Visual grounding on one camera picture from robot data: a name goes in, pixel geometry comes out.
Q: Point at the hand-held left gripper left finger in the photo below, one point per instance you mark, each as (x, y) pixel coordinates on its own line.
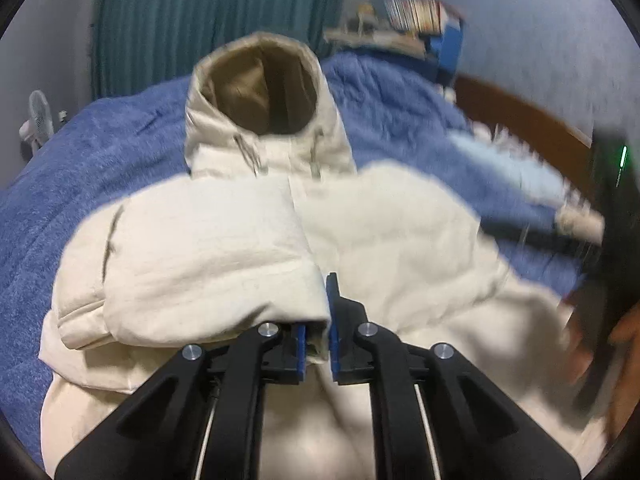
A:
(300, 355)

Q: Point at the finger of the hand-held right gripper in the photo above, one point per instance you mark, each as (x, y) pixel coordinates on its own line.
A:
(540, 240)

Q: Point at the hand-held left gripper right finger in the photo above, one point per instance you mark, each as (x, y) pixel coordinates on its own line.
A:
(334, 345)

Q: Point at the cream hooded jacket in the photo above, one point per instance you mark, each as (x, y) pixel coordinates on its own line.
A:
(210, 240)

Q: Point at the person's right hand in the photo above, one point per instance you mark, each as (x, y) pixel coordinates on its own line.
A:
(625, 360)

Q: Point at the light blue pillow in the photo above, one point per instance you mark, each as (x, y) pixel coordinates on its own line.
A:
(505, 160)

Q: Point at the brown wooden headboard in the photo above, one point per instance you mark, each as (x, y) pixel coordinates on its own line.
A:
(530, 120)

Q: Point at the blue box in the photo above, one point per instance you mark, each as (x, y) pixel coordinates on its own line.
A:
(450, 47)

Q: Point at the stack of books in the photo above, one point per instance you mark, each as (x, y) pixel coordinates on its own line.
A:
(415, 12)

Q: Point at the blue fleece blanket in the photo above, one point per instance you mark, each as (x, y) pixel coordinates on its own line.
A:
(100, 160)

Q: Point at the white standing fan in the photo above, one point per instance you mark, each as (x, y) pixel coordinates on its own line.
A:
(40, 117)

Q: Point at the teal curtain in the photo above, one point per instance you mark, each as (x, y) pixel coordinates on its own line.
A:
(170, 15)

